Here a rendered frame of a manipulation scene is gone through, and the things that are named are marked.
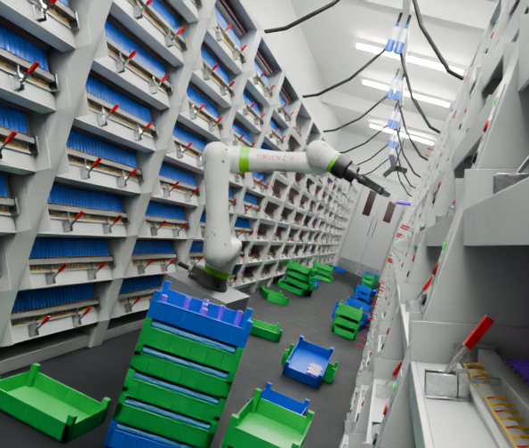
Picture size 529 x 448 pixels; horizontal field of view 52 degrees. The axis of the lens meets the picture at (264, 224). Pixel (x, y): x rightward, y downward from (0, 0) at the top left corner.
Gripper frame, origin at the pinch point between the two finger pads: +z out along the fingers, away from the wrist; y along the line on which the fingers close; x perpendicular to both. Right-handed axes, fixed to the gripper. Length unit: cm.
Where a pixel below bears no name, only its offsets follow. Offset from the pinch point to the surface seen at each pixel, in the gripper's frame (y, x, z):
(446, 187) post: 86, 3, 15
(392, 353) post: 86, -39, 26
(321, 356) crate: -85, -91, 11
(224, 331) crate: 74, -63, -15
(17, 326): 69, -105, -76
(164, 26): 38, 9, -104
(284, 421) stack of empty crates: 52, -83, 14
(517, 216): 186, -10, 19
